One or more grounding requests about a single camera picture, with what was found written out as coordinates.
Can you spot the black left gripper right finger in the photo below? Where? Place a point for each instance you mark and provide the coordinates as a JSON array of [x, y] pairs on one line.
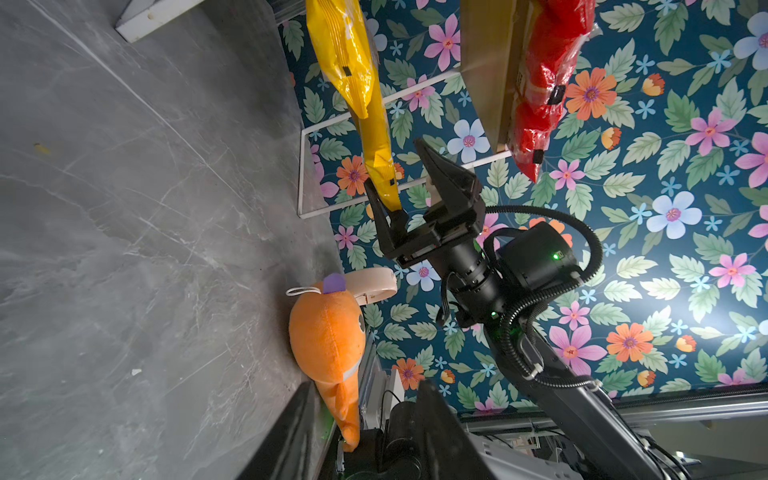
[[444, 448]]

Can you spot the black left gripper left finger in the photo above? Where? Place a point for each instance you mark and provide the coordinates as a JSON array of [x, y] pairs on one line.
[[294, 446]]

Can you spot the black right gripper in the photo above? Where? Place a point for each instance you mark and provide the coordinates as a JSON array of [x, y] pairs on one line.
[[448, 238]]

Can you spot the orange shark plush toy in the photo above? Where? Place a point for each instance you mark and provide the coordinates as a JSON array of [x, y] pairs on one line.
[[328, 344]]

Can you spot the yellow pasta bag top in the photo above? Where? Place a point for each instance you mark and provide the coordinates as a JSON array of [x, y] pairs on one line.
[[339, 37]]

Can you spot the yellow pasta bag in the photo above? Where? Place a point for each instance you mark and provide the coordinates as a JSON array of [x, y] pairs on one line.
[[376, 147], [339, 37]]

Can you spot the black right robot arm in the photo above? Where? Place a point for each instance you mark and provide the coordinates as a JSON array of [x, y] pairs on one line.
[[503, 281]]

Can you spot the beige tape roll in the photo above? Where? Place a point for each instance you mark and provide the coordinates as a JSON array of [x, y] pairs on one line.
[[371, 285]]

